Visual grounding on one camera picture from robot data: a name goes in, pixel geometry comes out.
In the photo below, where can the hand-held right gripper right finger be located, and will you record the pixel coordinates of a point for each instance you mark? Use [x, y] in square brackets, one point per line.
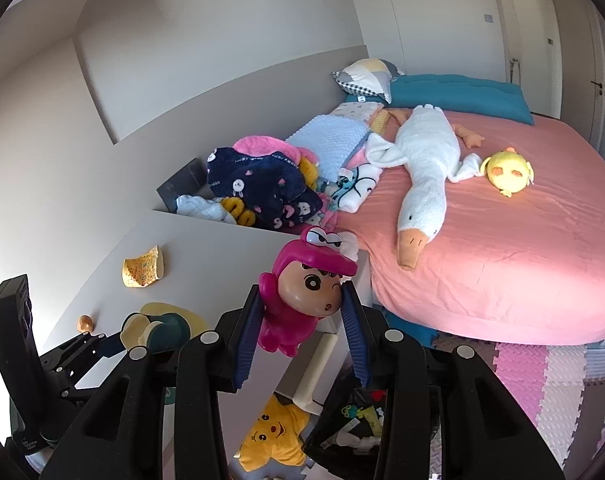
[355, 345]

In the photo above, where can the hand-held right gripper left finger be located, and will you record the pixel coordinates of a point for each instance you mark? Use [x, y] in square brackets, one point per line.
[247, 340]

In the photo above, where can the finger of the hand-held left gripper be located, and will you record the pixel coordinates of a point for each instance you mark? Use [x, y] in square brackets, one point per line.
[82, 345]
[82, 385]

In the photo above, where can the pink figure toy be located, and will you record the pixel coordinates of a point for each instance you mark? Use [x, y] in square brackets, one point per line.
[292, 310]

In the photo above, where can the cream and green toy hat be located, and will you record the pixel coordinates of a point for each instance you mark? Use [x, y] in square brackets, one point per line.
[167, 327]

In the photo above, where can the yellow paper cup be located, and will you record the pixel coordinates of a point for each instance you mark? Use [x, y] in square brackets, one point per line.
[142, 270]

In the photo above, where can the black bin bag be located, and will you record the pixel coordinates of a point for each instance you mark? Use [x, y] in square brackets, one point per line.
[352, 452]

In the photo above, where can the small orange toy ball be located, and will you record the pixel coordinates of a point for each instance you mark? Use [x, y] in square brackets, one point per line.
[85, 322]

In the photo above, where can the yellow star plush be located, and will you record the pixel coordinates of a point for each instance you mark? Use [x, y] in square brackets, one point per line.
[272, 435]

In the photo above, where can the white hanging cloth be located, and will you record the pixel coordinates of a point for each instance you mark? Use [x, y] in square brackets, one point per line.
[353, 246]

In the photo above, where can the white baby garment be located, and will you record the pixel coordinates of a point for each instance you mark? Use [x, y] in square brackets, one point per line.
[200, 207]

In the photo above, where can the pink bed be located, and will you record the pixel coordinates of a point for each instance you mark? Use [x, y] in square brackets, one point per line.
[482, 260]

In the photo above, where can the white cartoon print cloth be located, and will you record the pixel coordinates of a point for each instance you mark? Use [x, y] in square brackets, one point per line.
[355, 190]

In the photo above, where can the navy printed blanket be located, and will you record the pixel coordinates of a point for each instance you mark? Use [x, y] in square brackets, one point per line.
[262, 185]

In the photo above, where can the black box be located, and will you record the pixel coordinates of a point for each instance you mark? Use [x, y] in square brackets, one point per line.
[182, 185]

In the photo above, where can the pink plush blanket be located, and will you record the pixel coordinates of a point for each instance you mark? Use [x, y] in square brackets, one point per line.
[257, 142]

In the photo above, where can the white goose plush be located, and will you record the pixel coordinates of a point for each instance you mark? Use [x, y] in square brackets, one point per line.
[425, 160]

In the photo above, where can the light blue pillow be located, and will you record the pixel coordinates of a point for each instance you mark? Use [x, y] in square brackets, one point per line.
[327, 135]

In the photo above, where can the yellow dotted cloth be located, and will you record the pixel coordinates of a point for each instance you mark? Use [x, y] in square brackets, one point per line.
[380, 120]

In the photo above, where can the yellow chick plush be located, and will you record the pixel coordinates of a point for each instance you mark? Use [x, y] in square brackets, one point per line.
[509, 170]

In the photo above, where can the white dotted pillow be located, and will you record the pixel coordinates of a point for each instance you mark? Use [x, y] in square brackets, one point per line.
[355, 108]

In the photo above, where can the checked patchwork pillow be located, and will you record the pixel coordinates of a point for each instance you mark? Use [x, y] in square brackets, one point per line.
[367, 75]

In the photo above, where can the teal bolster cushion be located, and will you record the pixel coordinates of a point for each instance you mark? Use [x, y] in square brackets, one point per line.
[457, 90]

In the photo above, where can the white door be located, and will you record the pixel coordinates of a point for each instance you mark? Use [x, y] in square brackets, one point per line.
[532, 35]

